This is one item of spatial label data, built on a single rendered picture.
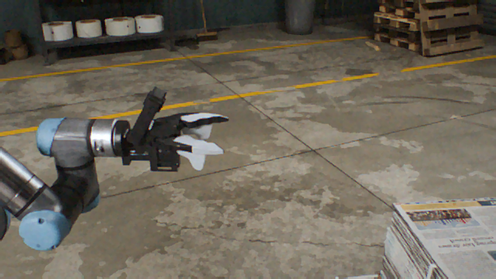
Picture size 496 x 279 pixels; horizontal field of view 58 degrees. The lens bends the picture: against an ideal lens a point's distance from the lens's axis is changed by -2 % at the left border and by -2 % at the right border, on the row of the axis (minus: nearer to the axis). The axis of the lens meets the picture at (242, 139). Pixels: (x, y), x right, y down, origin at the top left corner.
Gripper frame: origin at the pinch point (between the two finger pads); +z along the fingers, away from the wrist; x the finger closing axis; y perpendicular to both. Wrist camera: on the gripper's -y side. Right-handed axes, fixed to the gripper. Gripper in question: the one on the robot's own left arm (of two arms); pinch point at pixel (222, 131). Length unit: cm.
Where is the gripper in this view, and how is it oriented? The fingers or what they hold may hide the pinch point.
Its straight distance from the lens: 84.6
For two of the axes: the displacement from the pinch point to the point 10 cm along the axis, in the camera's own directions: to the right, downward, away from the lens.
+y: 0.0, 8.4, 5.4
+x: -0.4, 5.4, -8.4
